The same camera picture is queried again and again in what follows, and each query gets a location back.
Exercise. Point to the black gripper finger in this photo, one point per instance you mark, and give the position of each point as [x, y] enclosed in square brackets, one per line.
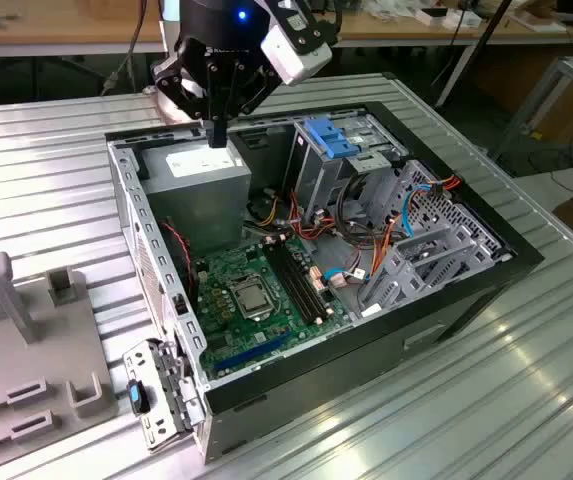
[186, 100]
[253, 90]

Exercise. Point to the grey metal disk bay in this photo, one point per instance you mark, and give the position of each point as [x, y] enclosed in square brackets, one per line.
[398, 295]

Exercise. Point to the blue optical drive latch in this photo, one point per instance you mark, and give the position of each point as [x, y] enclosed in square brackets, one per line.
[333, 145]

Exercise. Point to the grey power supply unit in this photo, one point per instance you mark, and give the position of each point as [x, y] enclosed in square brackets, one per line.
[196, 200]

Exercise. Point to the grey optical drive cage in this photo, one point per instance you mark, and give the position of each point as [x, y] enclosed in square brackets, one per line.
[311, 175]

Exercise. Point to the black office chair base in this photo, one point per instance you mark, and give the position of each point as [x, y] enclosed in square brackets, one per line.
[81, 70]

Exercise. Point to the long wooden desk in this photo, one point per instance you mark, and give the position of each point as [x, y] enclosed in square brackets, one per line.
[66, 30]

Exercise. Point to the black RAM slot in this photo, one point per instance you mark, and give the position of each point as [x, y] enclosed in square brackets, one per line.
[304, 278]
[310, 276]
[295, 281]
[289, 283]

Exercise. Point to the silver CPU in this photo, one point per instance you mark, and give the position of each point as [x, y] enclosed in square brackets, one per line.
[252, 301]

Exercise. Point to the white boxes on desk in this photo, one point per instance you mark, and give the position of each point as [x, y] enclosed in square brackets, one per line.
[458, 20]

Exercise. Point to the black slanted pole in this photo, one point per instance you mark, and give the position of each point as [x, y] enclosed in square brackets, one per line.
[476, 47]

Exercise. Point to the CPU socket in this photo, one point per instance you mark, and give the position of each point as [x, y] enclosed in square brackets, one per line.
[257, 317]

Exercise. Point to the green motherboard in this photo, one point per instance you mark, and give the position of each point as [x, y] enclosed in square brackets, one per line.
[246, 340]

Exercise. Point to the blue expansion slot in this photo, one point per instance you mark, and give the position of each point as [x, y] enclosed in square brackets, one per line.
[251, 353]

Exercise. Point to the grey parts rack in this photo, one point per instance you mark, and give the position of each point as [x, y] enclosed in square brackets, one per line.
[41, 350]

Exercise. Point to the black open PC case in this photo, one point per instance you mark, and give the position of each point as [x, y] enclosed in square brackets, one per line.
[366, 360]

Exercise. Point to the blue and black clip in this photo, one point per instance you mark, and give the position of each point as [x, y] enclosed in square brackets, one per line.
[137, 395]

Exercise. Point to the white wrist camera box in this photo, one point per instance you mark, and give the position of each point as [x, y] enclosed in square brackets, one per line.
[291, 55]

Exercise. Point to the aluminium profile frame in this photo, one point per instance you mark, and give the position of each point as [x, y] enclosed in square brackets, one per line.
[526, 112]

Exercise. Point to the metal slot bracket latch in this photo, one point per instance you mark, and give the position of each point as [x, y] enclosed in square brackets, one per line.
[166, 425]

